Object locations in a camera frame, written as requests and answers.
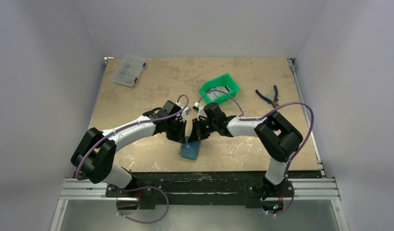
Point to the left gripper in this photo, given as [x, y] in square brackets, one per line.
[180, 136]

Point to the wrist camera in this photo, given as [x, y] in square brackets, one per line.
[187, 110]
[200, 110]

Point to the green plastic bin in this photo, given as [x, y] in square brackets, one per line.
[224, 83]

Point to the clear plastic organizer box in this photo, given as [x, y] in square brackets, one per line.
[129, 71]

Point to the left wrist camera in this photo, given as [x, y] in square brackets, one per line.
[187, 110]

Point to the blue card holder wallet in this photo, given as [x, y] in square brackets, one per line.
[190, 150]

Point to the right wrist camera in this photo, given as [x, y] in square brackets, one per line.
[200, 110]

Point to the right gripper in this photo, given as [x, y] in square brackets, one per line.
[200, 132]

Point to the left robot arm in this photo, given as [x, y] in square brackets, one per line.
[94, 156]

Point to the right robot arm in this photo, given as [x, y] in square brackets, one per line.
[279, 137]

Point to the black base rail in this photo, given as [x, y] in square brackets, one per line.
[161, 198]

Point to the aluminium frame rail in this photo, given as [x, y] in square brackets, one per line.
[301, 184]

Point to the stack of credit cards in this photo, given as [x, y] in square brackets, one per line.
[218, 91]

